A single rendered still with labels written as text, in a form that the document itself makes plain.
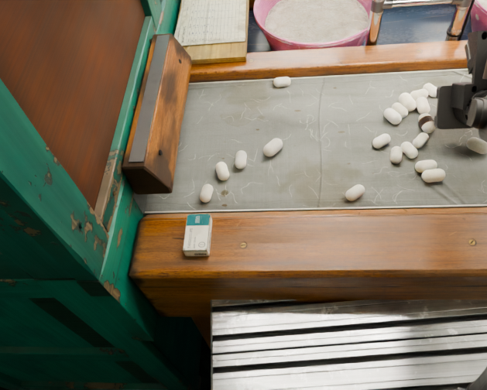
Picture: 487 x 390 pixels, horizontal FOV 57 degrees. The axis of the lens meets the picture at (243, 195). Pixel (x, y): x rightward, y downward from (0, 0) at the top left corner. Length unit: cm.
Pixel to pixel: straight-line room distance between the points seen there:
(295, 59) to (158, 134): 34
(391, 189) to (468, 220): 12
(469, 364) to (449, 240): 17
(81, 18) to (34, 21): 11
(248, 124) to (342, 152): 18
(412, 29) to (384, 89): 28
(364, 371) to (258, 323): 16
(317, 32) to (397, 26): 21
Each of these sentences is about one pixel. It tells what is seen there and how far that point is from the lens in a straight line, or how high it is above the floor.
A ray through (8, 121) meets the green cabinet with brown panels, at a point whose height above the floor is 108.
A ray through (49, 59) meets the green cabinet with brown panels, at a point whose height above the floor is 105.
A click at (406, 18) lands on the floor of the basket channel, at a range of 117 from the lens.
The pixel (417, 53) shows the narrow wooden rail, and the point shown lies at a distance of 93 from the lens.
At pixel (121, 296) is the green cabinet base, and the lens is 66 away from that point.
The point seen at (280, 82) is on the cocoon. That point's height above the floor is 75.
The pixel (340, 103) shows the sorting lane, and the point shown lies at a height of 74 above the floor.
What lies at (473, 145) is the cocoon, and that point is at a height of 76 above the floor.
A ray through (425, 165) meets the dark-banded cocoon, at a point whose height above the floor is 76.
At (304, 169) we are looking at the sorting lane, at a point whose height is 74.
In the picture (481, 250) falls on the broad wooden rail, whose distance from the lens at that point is 69.
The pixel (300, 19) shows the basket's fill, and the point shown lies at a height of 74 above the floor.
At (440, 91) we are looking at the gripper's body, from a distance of 75.
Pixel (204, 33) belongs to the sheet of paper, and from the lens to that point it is 97.
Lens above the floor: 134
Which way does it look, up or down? 56 degrees down
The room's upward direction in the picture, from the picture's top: 10 degrees counter-clockwise
